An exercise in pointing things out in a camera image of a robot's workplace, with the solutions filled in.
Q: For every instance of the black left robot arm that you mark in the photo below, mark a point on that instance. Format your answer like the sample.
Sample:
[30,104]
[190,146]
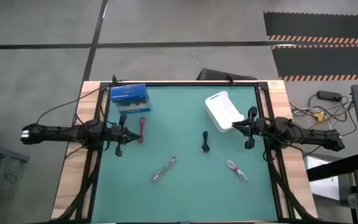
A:
[57,133]

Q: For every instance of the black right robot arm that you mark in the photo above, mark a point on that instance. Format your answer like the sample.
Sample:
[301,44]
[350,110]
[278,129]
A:
[315,138]

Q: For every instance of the black hazard-striped floor mat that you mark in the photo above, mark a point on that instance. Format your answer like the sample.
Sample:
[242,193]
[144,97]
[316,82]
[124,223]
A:
[322,25]
[322,60]

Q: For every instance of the green table mat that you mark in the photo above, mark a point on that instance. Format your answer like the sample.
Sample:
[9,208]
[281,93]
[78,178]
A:
[182,193]

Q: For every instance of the black power adapter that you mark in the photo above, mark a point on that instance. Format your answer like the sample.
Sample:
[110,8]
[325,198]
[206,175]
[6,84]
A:
[329,95]

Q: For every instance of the white plastic bin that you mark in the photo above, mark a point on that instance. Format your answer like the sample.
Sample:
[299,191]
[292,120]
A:
[221,109]

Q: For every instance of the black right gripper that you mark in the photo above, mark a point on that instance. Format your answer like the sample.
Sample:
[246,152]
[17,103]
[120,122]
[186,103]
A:
[258,127]

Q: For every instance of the blue DualShock controller box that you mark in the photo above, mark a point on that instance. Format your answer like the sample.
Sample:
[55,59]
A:
[129,95]

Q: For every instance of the black metal beam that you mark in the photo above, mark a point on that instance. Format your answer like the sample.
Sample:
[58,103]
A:
[337,168]

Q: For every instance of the black table frame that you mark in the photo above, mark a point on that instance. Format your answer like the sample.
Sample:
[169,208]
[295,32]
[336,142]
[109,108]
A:
[182,84]

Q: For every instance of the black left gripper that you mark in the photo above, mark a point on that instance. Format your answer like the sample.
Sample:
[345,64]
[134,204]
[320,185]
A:
[117,135]

